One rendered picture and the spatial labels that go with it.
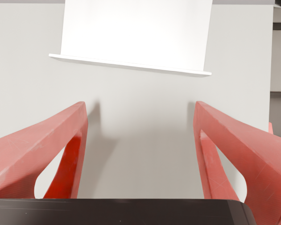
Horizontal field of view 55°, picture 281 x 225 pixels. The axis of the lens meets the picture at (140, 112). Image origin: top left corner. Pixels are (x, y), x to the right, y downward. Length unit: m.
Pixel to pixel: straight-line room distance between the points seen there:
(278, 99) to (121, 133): 1.18
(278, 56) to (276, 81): 0.03
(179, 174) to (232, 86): 0.06
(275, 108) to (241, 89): 1.14
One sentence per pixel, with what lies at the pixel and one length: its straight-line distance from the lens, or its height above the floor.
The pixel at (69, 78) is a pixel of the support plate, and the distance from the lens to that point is 0.17.
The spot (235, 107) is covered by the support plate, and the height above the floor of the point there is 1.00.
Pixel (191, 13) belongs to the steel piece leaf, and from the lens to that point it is 0.17.
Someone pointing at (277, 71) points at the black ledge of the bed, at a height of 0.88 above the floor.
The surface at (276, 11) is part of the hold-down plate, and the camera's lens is 0.30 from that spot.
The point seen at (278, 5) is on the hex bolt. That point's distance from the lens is 0.30.
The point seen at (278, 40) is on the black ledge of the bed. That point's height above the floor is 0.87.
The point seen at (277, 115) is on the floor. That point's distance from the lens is 1.32.
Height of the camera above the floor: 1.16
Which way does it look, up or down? 85 degrees down
